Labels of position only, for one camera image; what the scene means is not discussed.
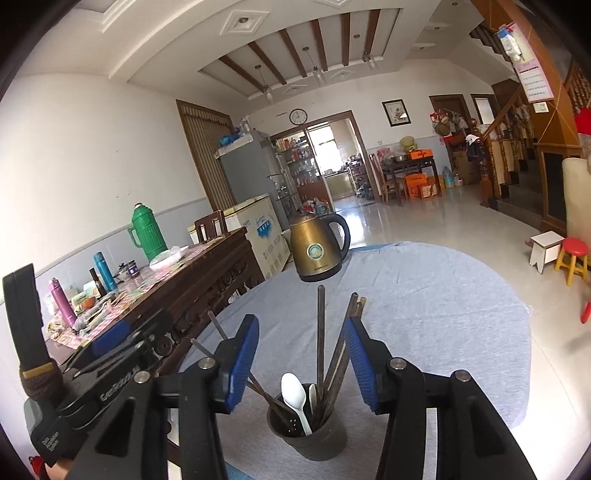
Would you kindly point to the dark utensil holder cup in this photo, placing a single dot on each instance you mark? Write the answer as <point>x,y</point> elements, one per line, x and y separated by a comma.
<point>318,443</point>

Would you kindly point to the pink bottle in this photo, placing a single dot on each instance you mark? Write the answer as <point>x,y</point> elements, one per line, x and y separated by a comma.
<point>63,304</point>

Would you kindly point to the purple jar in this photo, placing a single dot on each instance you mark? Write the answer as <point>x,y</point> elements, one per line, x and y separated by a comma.
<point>133,269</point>

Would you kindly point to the gold electric kettle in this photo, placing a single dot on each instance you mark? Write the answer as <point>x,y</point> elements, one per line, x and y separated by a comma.
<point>314,249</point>

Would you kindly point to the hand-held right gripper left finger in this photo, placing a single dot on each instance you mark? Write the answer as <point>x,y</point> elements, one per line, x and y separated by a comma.
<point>242,364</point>

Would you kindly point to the framed wall picture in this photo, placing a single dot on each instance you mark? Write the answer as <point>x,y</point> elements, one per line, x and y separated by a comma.
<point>396,113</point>

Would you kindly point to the flat orange box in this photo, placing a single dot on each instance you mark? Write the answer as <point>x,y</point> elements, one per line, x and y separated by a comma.
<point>420,153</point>

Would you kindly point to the small brown bottle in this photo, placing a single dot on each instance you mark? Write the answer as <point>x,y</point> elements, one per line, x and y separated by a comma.
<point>98,284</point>

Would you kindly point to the dark wooden side table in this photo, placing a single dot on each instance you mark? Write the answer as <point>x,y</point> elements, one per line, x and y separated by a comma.
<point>411,164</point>

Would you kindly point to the woven basket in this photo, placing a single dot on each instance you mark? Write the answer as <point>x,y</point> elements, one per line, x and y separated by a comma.
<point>408,144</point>

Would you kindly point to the blue water jug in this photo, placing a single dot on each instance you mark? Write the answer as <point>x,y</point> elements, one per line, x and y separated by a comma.
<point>448,179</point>

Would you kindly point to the dark carved wooden sideboard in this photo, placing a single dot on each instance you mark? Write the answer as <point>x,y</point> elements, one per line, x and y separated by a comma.
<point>203,281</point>

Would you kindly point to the grey refrigerator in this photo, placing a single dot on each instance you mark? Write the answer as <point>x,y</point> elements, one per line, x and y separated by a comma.
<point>249,170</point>

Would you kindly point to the large orange box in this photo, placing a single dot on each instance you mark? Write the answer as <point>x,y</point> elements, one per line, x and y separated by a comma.
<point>414,184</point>

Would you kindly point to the red plastic object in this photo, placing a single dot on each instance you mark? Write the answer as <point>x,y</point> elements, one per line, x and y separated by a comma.
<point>586,311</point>

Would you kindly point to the round wall clock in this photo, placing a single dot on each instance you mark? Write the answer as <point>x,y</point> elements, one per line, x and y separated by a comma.
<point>298,116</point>

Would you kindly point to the person's left hand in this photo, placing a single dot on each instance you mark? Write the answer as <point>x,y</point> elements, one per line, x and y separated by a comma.
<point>57,473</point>

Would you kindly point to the wooden dining chair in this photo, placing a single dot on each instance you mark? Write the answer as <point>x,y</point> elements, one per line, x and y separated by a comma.
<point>385,180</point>

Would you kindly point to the green thermos jug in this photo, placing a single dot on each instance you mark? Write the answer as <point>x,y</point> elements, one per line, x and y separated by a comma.
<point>147,230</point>

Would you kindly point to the blue basin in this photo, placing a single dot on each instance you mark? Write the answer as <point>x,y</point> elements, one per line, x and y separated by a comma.
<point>229,140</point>

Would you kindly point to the patterned table cover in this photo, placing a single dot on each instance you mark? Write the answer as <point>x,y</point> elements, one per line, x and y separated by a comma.
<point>138,290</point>

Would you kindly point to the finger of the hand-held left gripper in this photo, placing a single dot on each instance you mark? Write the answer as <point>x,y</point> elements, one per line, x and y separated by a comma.
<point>106,365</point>
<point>111,337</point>

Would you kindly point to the white low stool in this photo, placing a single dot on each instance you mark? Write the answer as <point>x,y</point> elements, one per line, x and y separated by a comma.
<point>547,240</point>

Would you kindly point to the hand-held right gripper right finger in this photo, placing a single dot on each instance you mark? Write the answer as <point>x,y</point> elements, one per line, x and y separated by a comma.
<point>362,364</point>

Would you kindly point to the hanging bags on wall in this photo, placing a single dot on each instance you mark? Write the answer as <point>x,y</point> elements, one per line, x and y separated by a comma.
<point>448,127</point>

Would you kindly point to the small orange box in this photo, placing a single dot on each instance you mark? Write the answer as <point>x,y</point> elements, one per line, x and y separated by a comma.
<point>430,190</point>

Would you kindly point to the hanging white bag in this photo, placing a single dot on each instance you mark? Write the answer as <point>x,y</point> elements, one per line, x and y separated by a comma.
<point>510,44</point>

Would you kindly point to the pendant ceiling lamp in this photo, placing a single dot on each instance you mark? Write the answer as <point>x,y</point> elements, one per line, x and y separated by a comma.
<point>317,76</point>
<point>370,60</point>
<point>267,92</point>

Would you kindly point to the dark wooden chair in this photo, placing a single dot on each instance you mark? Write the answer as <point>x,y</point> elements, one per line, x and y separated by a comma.
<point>210,226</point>

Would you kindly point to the wooden staircase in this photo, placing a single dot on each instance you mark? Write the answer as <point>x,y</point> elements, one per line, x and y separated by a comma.
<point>508,138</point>

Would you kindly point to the white plastic spoon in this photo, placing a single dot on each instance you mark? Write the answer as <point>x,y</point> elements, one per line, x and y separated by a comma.
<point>313,397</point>
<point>293,387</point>

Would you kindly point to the white chest freezer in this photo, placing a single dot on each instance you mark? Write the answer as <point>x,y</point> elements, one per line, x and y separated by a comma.
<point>263,230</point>

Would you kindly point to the white plastic bag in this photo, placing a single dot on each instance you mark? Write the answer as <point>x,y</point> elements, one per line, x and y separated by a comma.
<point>168,258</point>

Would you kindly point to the pink wall calendar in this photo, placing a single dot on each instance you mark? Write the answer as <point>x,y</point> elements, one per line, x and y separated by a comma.
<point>535,78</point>

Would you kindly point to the glass display shelf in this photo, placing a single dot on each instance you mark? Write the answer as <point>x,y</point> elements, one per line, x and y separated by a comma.
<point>298,166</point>

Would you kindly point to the red and yellow stool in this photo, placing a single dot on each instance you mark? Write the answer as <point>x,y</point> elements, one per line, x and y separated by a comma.
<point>572,247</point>

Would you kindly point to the blue bottle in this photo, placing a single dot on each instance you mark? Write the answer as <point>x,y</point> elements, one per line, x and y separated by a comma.
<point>105,272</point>

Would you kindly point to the brown wooden door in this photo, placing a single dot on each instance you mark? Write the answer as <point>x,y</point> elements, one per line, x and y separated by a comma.
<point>203,152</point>

